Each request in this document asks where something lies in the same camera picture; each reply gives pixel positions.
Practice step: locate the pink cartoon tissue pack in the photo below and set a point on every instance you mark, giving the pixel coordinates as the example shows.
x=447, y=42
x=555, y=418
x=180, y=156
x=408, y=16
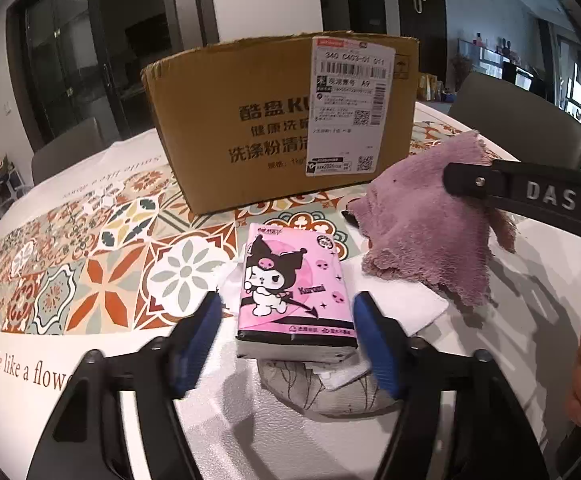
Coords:
x=290, y=280

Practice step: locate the white shoe rack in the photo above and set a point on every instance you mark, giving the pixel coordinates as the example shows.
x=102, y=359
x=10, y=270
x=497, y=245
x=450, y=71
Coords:
x=0, y=177

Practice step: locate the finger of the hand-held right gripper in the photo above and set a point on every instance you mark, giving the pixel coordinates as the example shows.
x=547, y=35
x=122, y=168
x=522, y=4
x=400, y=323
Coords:
x=520, y=195

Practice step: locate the purple fleece towel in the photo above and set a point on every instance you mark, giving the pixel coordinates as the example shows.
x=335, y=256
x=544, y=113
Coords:
x=410, y=220

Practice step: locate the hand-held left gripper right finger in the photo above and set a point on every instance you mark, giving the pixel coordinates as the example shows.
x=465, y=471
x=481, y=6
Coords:
x=374, y=345

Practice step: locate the brown cardboard box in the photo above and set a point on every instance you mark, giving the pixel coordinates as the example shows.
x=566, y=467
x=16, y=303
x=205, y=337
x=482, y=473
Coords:
x=250, y=150

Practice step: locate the grey dining chair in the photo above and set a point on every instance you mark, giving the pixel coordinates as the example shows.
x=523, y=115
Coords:
x=515, y=120
x=70, y=152

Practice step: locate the black television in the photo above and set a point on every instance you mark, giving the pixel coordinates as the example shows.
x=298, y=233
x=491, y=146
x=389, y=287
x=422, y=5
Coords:
x=517, y=76

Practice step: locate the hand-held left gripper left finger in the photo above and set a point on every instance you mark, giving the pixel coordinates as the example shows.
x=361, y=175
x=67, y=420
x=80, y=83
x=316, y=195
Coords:
x=204, y=342

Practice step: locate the dark sliding glass door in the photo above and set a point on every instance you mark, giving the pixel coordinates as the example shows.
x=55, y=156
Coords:
x=85, y=60

